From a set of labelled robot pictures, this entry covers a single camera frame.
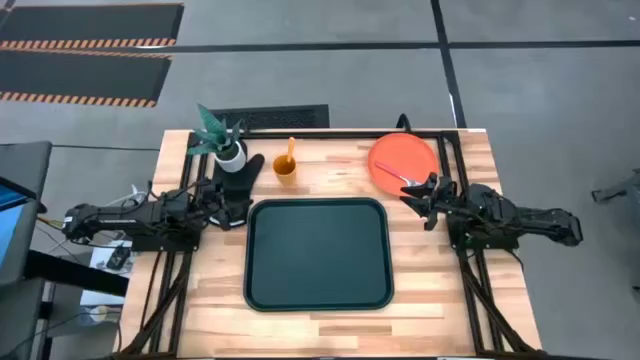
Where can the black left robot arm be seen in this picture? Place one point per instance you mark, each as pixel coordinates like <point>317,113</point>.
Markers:
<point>125,220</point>

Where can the grey chair base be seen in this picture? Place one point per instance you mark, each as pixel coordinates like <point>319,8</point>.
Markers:
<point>620,189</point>

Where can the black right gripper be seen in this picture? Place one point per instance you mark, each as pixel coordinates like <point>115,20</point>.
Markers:
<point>444,200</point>

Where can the dark green plastic tray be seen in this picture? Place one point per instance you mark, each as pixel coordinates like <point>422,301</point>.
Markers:
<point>318,255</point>

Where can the orange plastic plate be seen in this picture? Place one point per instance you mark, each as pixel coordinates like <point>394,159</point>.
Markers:
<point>405,152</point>

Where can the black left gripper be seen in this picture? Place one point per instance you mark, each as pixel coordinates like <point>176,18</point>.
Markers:
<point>216,202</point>

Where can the small black device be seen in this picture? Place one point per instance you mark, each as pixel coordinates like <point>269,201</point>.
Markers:
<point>118,257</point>

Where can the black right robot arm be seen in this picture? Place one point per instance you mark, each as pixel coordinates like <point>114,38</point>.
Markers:
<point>520,220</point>

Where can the black floor vent grate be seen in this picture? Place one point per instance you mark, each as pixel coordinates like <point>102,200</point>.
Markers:
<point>272,117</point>

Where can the black hazard-striped floor mat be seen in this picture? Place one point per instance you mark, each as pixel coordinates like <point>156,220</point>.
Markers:
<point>80,75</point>
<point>90,22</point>

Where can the black oven mitt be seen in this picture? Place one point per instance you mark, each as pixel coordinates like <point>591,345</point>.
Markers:
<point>250,172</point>

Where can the green leafy plant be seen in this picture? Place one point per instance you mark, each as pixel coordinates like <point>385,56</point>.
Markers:
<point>212,130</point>

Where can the blue-screen monitor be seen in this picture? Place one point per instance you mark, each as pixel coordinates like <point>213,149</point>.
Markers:
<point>9,225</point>

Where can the orange plastic cup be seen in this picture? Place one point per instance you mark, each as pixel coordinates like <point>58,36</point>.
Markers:
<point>285,172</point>

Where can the white plant pot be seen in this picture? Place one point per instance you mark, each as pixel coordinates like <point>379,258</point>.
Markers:
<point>232,161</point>

